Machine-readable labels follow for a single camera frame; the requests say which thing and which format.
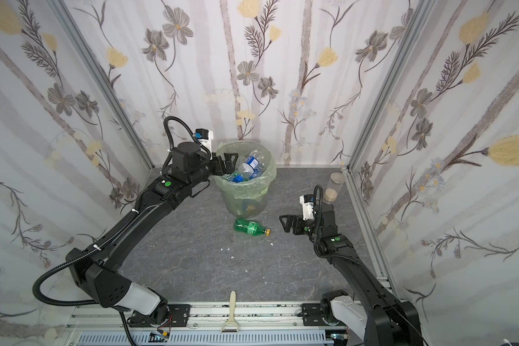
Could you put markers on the white perforated cable duct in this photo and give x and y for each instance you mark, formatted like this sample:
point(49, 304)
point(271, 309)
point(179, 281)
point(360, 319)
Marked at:
point(277, 337)

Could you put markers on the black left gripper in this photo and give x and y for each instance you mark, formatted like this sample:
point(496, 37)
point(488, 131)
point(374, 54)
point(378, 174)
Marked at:
point(219, 163)

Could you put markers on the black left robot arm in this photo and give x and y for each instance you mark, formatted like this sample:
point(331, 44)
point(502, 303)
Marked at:
point(95, 269)

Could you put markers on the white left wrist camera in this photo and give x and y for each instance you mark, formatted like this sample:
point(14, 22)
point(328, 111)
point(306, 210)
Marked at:
point(205, 137)

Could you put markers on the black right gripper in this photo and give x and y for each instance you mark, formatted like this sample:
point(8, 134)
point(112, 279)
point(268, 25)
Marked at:
point(298, 225)

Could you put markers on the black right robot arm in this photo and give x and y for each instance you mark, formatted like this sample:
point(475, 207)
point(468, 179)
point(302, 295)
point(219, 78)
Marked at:
point(374, 314)

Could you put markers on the mesh bin with green liner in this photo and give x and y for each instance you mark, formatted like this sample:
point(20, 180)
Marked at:
point(248, 199)

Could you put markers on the cream handled peeler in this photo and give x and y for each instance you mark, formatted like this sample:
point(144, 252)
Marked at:
point(231, 325)

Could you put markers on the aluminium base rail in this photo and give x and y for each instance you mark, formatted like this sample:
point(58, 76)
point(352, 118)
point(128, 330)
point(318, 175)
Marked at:
point(202, 316)

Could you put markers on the green bottle yellow cap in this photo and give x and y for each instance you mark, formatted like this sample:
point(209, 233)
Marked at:
point(252, 228)

